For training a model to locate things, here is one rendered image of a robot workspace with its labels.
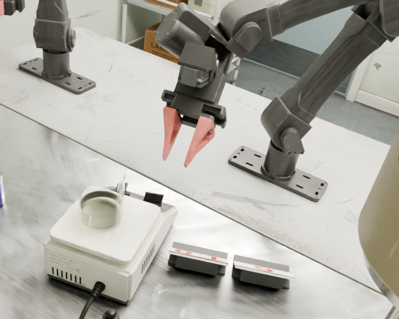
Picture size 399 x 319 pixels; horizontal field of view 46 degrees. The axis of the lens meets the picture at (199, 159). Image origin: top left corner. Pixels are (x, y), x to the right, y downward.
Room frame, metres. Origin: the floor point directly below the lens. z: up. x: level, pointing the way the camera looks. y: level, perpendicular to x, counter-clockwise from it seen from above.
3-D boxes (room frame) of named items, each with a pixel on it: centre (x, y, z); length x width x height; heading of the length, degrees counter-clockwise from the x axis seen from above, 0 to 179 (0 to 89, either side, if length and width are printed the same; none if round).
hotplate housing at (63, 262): (0.50, 0.11, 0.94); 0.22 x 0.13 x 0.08; 168
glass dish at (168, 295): (0.42, 0.01, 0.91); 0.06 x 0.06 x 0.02
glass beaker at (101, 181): (0.47, 0.12, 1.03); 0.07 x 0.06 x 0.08; 167
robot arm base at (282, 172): (0.78, -0.16, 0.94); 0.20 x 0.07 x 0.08; 65
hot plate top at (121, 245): (0.47, 0.11, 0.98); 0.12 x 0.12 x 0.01; 78
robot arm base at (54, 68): (1.03, 0.38, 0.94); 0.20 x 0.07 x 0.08; 65
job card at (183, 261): (0.50, -0.02, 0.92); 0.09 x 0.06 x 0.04; 87
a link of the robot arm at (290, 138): (0.77, -0.15, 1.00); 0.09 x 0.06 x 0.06; 19
